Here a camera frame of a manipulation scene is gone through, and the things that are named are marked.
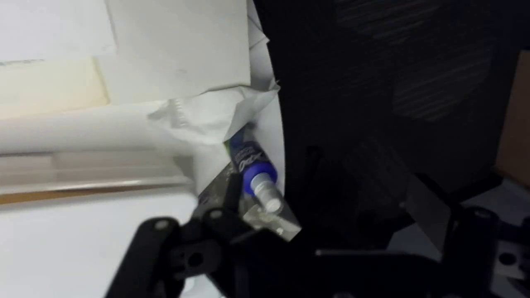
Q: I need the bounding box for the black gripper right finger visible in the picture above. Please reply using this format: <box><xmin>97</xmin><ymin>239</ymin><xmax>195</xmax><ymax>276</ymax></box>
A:
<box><xmin>403</xmin><ymin>172</ymin><xmax>530</xmax><ymax>298</ymax></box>

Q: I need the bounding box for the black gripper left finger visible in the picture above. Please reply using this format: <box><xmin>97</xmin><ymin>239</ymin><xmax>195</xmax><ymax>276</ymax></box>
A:
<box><xmin>104</xmin><ymin>158</ymin><xmax>253</xmax><ymax>298</ymax></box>

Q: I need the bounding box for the white lidded plastic container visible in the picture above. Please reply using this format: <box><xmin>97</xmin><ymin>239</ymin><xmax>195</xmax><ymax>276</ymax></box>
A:
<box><xmin>0</xmin><ymin>104</ymin><xmax>200</xmax><ymax>298</ymax></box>

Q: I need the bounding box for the blue spray bottle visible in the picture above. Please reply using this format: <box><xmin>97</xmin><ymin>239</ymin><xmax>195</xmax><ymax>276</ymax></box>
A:
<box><xmin>223</xmin><ymin>127</ymin><xmax>284</xmax><ymax>215</ymax></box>

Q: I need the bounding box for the cream paper sheet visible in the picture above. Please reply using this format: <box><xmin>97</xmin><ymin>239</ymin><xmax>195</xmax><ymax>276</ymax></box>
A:
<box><xmin>0</xmin><ymin>54</ymin><xmax>112</xmax><ymax>120</ymax></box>

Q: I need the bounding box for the large white paper sheet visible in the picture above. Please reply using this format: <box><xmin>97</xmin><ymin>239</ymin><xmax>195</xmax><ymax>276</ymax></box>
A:
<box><xmin>102</xmin><ymin>0</ymin><xmax>253</xmax><ymax>105</ymax></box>

